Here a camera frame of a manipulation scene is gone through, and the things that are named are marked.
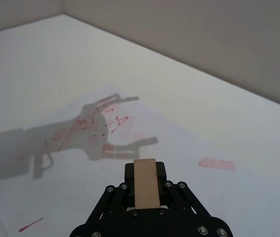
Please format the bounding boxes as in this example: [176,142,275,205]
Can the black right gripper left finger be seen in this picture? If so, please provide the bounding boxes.
[69,162,136,237]

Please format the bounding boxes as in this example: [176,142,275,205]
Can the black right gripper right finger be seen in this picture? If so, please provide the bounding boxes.
[155,161,235,237]

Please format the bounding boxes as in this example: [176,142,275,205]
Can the tan wooden block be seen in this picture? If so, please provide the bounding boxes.
[133,158,161,210]

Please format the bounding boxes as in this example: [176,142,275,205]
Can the white board with red marks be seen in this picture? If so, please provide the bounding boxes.
[0,14,280,237]

